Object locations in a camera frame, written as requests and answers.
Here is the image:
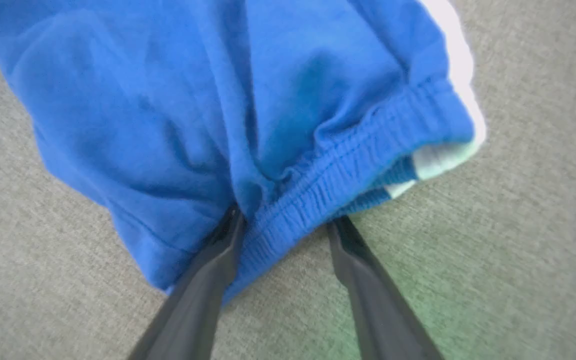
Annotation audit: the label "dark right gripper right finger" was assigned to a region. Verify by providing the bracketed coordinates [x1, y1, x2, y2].
[326, 215, 445, 360]

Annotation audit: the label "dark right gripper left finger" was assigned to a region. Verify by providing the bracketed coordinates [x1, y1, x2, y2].
[127, 202, 247, 360]

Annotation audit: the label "blue shorts with white stripes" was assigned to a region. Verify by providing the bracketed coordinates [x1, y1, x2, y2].
[0, 0, 488, 307]

